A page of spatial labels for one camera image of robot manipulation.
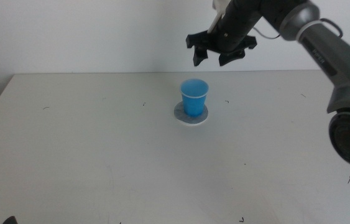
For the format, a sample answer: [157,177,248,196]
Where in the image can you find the blue plastic cup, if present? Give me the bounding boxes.
[180,78,210,118]

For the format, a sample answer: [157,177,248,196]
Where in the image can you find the round grey cup mat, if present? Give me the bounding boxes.
[173,101,210,126]

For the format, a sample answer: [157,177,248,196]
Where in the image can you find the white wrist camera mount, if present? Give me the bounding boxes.
[206,0,229,34]

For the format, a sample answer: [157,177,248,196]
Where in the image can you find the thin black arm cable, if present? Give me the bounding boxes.
[253,17,344,40]

